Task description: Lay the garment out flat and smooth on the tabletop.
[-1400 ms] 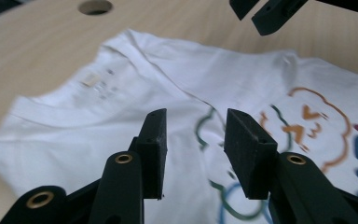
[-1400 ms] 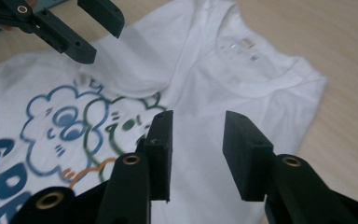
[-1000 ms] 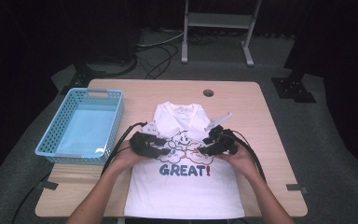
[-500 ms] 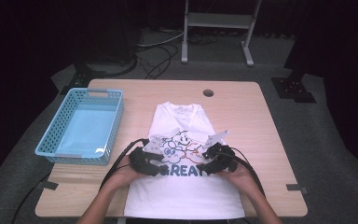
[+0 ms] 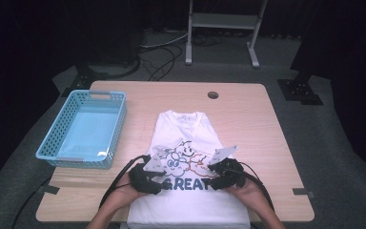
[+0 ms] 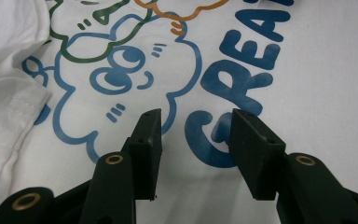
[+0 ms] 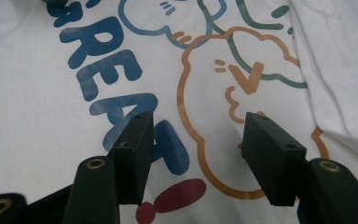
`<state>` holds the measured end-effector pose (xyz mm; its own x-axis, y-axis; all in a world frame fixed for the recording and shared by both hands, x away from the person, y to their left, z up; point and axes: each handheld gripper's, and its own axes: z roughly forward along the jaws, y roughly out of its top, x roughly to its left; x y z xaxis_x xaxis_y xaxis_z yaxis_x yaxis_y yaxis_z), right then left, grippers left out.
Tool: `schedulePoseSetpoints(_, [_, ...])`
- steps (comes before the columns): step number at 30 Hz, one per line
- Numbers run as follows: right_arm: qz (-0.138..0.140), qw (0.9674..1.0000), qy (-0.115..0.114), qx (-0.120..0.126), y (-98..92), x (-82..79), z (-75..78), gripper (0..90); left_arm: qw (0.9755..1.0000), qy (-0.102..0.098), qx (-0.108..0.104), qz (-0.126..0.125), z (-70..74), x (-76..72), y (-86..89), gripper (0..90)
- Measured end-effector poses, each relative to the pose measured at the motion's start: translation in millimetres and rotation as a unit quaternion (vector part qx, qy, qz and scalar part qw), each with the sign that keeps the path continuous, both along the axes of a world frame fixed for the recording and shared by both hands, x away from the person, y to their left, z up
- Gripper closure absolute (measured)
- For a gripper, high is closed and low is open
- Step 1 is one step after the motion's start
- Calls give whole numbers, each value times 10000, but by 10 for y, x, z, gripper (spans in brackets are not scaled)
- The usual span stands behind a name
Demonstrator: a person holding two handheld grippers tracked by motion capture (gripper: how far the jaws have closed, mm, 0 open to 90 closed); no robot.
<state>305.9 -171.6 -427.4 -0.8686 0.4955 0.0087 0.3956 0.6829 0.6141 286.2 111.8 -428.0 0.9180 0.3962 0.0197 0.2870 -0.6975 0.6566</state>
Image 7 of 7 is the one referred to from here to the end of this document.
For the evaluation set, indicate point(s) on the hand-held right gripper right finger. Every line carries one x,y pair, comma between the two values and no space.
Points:
270,155

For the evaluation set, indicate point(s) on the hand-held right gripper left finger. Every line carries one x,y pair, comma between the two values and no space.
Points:
130,155

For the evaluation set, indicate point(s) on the white printed t-shirt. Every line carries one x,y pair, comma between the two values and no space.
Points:
43,93

